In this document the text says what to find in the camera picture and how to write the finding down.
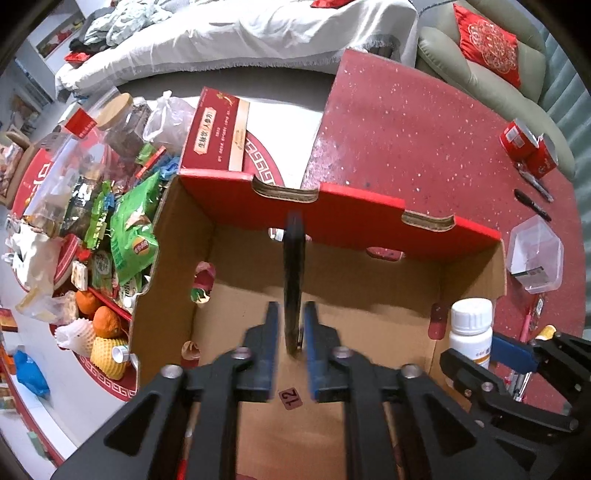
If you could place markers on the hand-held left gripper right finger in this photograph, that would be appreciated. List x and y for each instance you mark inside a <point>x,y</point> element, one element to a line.
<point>313,355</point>

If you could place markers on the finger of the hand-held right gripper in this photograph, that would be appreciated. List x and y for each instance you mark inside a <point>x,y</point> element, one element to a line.
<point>512,353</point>
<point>480,387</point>

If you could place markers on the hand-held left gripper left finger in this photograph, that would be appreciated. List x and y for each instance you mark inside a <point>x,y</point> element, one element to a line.
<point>272,355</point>

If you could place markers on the clear gel pen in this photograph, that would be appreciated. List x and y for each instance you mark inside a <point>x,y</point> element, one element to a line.
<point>531,323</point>

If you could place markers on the white pill bottle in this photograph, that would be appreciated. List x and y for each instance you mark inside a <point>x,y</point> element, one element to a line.
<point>471,332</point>

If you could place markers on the black plate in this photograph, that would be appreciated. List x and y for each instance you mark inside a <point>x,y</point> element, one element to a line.
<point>292,277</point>

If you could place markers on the red cardboard box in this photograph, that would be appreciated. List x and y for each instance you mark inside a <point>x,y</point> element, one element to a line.
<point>369,295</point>

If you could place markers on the small red sticker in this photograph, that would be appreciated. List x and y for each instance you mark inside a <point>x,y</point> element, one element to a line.
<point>290,398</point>

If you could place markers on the small white printed box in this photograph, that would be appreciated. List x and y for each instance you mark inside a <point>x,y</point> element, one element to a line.
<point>535,278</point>

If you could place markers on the clear plastic container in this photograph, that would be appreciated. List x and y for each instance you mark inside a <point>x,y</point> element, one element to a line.
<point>535,244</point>

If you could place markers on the black marker pen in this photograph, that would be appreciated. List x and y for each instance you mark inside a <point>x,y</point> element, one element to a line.
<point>532,204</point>

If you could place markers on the fruit in yellow foam net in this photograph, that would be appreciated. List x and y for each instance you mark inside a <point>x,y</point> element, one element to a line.
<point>108,357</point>

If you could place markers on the orange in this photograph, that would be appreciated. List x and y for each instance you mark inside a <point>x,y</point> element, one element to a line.
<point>107,323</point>
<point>87,302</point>

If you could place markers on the black pen with silver clip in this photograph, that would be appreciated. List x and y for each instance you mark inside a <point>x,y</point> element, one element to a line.
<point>535,183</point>

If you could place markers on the green chip bag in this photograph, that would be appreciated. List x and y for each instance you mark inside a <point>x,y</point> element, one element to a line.
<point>134,230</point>

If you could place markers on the fruit in white foam net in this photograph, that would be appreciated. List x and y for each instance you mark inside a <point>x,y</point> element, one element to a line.
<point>76,337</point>

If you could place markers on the tall red printed carton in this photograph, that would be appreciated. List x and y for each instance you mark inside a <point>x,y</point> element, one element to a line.
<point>214,134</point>

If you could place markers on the pile of snack packets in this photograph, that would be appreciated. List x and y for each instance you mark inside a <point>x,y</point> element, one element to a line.
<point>92,203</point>

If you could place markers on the blue packet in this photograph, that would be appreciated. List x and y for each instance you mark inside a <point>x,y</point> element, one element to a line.
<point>32,374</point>

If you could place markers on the crumpled white plastic bag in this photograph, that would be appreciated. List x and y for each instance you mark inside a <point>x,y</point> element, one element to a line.
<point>34,267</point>

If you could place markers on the clear plastic bag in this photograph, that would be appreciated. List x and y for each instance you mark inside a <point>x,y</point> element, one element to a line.
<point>168,120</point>

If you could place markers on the glass jar with wooden lid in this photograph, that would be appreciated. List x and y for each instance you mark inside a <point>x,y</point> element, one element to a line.
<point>120,122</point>

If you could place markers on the red paper tag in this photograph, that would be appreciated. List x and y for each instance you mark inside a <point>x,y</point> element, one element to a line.
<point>81,124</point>

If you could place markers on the grey-green armchair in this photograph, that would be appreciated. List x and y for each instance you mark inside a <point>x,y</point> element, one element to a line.
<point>443,50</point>

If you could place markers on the red embroidered cushion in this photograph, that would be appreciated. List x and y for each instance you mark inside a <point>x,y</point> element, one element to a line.
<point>489,41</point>

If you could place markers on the white blanket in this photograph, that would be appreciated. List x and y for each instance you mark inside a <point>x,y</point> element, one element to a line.
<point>254,37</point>

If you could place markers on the pile of clothes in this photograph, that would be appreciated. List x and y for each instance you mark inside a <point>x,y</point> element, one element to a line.
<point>124,23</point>

